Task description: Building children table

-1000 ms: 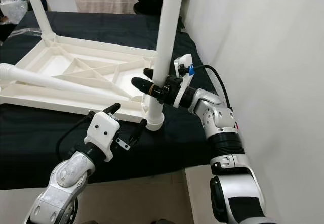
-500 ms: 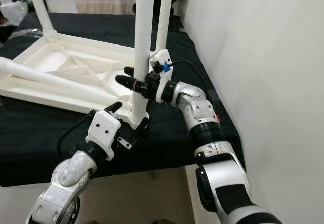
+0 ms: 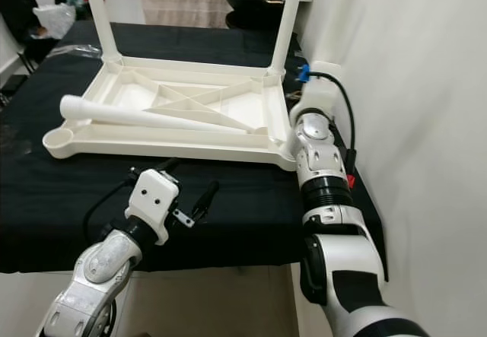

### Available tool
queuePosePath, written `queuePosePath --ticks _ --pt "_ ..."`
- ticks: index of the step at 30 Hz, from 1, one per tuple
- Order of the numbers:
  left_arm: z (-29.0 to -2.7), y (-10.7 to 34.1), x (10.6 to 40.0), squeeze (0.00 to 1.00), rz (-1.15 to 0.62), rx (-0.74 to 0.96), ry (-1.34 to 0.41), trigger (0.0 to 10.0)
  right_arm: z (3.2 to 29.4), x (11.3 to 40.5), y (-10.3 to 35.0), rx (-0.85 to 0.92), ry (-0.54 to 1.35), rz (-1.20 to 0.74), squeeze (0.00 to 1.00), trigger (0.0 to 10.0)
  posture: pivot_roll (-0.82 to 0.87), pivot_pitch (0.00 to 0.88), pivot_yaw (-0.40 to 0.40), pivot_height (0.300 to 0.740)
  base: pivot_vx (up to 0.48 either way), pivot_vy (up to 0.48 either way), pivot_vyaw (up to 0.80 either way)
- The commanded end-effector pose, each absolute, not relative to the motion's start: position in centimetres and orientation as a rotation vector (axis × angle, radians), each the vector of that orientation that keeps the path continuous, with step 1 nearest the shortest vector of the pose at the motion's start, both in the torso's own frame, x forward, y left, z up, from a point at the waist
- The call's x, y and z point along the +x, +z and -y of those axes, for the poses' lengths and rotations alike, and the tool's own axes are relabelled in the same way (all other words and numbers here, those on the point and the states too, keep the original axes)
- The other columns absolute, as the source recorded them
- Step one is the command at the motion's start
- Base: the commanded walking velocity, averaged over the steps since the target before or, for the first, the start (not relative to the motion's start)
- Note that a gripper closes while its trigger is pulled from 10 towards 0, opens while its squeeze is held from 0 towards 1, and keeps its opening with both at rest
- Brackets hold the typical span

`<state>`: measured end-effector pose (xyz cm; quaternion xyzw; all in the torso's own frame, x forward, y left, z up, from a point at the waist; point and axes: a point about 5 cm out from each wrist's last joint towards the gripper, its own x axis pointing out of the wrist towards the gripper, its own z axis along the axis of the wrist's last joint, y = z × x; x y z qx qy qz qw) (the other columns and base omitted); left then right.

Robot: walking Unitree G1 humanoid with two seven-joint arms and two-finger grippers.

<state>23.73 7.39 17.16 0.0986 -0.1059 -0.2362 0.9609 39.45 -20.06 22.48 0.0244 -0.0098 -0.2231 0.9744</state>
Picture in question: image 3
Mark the beige striped cloth cover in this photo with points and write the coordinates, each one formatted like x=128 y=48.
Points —
x=183 y=2

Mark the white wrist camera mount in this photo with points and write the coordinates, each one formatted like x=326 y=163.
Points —
x=321 y=97
x=156 y=196

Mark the white plastic table top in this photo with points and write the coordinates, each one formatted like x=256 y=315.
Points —
x=160 y=148

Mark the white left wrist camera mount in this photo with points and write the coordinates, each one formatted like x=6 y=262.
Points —
x=156 y=196

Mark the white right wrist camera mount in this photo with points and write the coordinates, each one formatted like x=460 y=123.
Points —
x=321 y=97

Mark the black round basin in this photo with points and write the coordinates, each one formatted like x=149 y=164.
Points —
x=255 y=6

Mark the black power adapter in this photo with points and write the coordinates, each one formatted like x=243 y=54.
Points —
x=15 y=84

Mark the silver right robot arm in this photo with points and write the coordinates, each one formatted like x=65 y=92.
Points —
x=331 y=200

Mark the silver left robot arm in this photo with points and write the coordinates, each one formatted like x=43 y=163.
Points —
x=106 y=284

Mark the clear plastic bag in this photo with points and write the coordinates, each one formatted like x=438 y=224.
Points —
x=57 y=21

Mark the black fabric bag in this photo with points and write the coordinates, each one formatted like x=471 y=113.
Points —
x=19 y=6

